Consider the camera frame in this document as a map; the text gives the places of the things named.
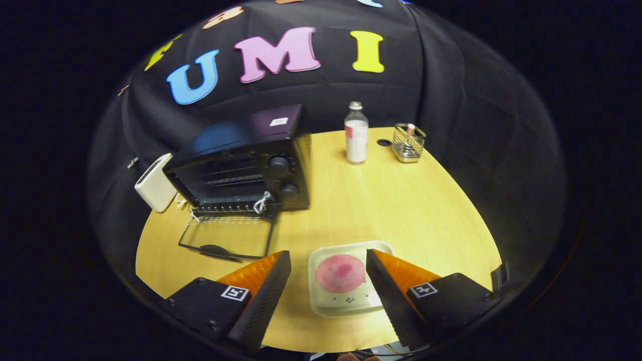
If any white slot toaster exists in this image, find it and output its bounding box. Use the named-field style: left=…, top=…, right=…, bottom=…
left=134, top=153, right=177, bottom=213

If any cream square plate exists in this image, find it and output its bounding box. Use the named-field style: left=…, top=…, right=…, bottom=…
left=307, top=241, right=397, bottom=317

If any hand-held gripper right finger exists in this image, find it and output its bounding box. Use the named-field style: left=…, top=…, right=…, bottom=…
left=365, top=248, right=503, bottom=351

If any black toaster oven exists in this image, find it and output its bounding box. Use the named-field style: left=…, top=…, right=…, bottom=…
left=163, top=104, right=312, bottom=262

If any clear bottle with pink label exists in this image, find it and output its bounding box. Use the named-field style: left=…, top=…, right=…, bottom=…
left=344, top=101, right=370, bottom=165

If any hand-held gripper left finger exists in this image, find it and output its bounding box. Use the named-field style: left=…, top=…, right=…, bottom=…
left=160, top=250, right=292, bottom=352

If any pink round meat slice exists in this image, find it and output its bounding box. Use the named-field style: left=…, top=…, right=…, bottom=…
left=315, top=254, right=366, bottom=294

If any metal wire basket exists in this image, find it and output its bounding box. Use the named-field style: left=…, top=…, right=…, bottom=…
left=391, top=123, right=427, bottom=163

